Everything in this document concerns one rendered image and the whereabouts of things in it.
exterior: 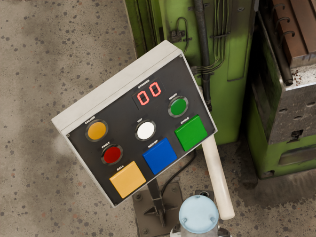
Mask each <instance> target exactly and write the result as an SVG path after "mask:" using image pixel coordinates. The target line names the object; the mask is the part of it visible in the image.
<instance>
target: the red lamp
mask: <svg viewBox="0 0 316 237"><path fill-rule="evenodd" d="M120 154H121V152H120V149H119V148H118V147H111V148H109V149H108V150H106V152H105V154H104V160H105V161H106V162H107V163H114V162H116V161H117V160H118V159H119V157H120Z"/></svg>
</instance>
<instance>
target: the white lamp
mask: <svg viewBox="0 0 316 237"><path fill-rule="evenodd" d="M153 131H154V126H153V125H152V124H151V123H148V122H147V123H144V124H142V125H141V126H140V127H139V129H138V136H139V137H140V138H142V139H146V138H148V137H150V136H151V135H152V133H153Z"/></svg>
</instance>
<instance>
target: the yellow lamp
mask: <svg viewBox="0 0 316 237"><path fill-rule="evenodd" d="M105 131H106V127H105V125H104V124H103V123H101V122H97V123H94V124H93V125H92V126H91V127H90V128H89V130H88V135H89V137H90V138H91V139H94V140H96V139H99V138H101V137H102V136H103V135H104V134H105Z"/></svg>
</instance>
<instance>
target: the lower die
mask: <svg viewBox="0 0 316 237"><path fill-rule="evenodd" d="M279 3H283V4H285V9H284V10H283V6H278V7H276V8H274V12H273V20H274V23H275V25H276V22H277V20H278V19H280V18H282V17H289V18H290V22H289V23H288V22H287V19H284V20H281V21H280V22H279V23H278V28H277V33H278V35H279V38H280V39H281V35H282V34H283V33H284V32H287V31H294V32H295V35H294V37H292V33H289V34H286V35H284V36H283V41H282V47H283V50H284V53H285V56H286V59H287V62H288V64H289V67H290V69H292V68H296V67H301V66H305V65H309V64H314V63H316V2H315V0H269V3H268V6H269V9H270V11H271V10H272V7H273V6H274V5H276V4H279Z"/></svg>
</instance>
